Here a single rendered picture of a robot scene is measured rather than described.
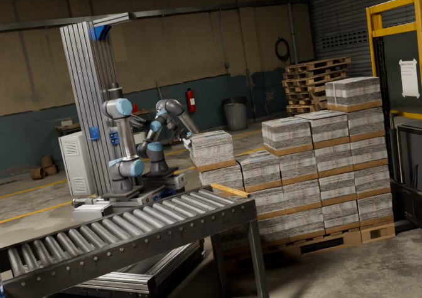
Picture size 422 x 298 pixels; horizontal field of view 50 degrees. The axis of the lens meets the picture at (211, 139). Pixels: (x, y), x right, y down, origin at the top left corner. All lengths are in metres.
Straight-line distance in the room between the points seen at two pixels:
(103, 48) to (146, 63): 6.71
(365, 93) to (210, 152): 1.27
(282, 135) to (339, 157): 0.49
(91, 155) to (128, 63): 6.62
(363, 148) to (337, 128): 0.27
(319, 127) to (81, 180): 1.86
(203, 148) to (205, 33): 7.74
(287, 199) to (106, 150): 1.41
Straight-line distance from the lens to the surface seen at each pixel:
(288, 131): 3.40
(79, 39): 3.42
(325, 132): 3.51
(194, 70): 10.62
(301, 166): 3.49
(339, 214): 3.69
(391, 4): 3.95
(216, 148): 3.28
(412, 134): 4.19
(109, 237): 2.43
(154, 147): 3.55
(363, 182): 3.71
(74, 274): 2.27
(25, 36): 9.60
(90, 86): 3.39
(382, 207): 3.85
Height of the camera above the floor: 1.57
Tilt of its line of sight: 9 degrees down
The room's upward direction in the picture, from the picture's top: 9 degrees counter-clockwise
